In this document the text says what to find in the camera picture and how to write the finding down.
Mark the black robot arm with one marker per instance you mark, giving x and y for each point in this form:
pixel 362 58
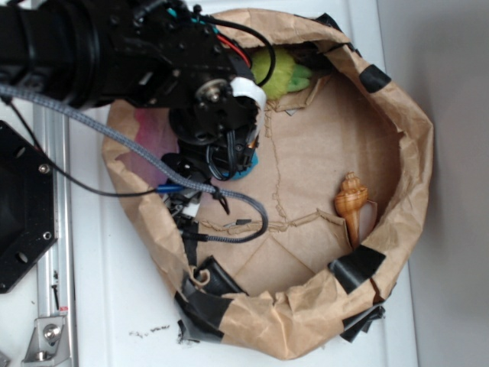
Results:
pixel 74 55

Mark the blue ball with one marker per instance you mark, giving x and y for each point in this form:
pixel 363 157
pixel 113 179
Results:
pixel 244 173

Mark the green fuzzy plush toy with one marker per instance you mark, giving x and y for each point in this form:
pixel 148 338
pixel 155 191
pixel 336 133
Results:
pixel 288 76

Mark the brown conch seashell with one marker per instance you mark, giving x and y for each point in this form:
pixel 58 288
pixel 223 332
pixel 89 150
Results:
pixel 352 203

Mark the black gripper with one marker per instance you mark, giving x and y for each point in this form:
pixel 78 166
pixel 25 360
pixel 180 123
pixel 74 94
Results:
pixel 219 134

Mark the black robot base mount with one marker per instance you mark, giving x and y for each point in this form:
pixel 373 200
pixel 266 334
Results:
pixel 27 207

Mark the brown paper bag basket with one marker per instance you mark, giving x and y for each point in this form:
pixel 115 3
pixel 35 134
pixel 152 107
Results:
pixel 301 283

